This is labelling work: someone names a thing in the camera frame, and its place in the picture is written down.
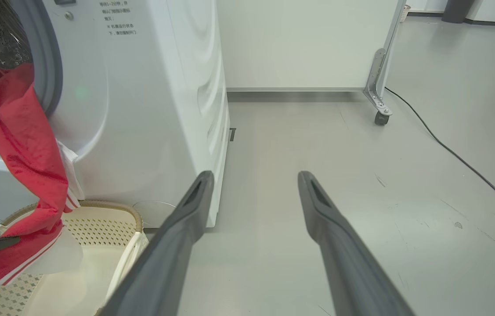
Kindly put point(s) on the black caster wheel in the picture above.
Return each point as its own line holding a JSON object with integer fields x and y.
{"x": 381, "y": 118}

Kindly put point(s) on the white perforated bin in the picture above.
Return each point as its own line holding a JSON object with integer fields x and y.
{"x": 404, "y": 13}

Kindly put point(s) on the grey metal partition leg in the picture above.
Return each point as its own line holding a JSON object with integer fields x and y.
{"x": 377, "y": 79}

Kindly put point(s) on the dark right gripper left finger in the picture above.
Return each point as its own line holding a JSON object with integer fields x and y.
{"x": 164, "y": 263}

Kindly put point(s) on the white front-load washing machine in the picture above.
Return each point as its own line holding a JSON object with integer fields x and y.
{"x": 150, "y": 87}

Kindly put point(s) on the red garment with white stripes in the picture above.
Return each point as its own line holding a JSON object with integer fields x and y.
{"x": 23, "y": 140}

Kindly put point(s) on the grey rubber door gasket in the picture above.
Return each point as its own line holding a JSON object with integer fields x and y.
{"x": 47, "y": 66}

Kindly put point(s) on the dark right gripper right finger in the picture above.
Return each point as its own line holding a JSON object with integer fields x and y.
{"x": 348, "y": 272}

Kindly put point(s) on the white partition panel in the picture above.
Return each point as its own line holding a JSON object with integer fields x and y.
{"x": 300, "y": 44}

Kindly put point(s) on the dark grey column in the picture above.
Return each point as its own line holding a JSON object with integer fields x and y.
{"x": 458, "y": 11}

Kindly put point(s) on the cream laundry basket brown rim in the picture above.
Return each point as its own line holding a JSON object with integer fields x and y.
{"x": 98, "y": 228}

